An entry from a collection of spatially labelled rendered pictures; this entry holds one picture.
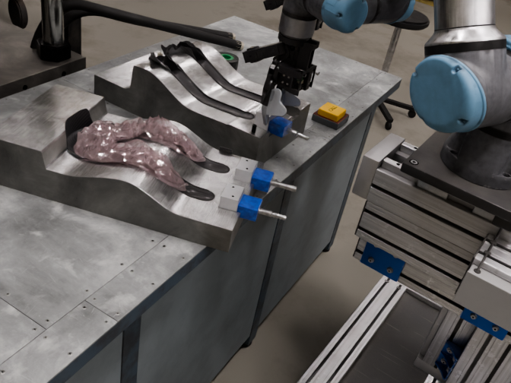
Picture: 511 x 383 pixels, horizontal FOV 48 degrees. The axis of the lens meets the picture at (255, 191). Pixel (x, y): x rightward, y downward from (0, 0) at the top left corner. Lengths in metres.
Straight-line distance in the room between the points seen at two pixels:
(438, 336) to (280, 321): 0.70
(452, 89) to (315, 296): 1.47
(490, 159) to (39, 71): 1.22
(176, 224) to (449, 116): 0.53
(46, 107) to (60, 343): 0.55
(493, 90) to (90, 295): 0.70
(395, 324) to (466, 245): 0.86
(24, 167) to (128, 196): 0.21
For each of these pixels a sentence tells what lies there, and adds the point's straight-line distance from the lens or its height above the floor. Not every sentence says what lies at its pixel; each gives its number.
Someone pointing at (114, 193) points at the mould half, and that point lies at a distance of 1.11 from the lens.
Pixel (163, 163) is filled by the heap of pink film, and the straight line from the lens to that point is 1.13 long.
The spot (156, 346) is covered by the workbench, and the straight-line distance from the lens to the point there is 1.29.
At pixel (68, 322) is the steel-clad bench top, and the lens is 0.96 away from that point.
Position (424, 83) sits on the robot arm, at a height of 1.21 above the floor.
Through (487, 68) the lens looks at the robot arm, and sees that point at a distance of 0.89.
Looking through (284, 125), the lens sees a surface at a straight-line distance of 1.32.
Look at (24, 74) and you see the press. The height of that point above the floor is 0.78.
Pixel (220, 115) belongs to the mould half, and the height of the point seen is 0.89.
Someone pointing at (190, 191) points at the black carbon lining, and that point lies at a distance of 1.15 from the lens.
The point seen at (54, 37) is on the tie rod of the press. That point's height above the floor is 0.85.
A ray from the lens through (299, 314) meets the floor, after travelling 2.14.
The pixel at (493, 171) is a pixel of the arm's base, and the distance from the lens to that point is 1.04.
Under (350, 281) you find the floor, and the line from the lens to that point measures 2.34.
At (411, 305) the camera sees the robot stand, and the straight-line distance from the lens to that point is 2.03.
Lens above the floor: 1.52
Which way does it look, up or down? 35 degrees down
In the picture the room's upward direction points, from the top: 12 degrees clockwise
